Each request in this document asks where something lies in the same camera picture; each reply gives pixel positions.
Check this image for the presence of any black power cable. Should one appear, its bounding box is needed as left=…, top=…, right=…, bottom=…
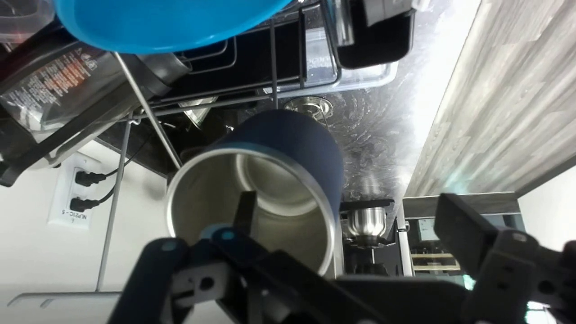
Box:
left=68, top=157, right=134, bottom=213

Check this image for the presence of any steel funnel cup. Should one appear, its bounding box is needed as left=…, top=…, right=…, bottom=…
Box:
left=340, top=200, right=392, bottom=249

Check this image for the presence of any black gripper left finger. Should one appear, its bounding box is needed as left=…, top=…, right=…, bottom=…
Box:
left=107, top=191, right=385, bottom=324

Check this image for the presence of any black dish drying rack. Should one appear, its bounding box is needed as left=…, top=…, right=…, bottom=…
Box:
left=95, top=0, right=421, bottom=177

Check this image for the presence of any dark blue metal cup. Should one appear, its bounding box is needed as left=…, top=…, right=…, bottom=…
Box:
left=165, top=110, right=343, bottom=278

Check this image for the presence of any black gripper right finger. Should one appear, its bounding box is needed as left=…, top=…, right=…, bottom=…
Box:
left=433, top=193, right=576, bottom=324

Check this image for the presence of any light blue plastic bowl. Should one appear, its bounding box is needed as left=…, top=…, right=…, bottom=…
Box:
left=53, top=0, right=291, bottom=54

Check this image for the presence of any white wall outlet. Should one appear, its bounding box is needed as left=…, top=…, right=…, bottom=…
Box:
left=46, top=153, right=100, bottom=231

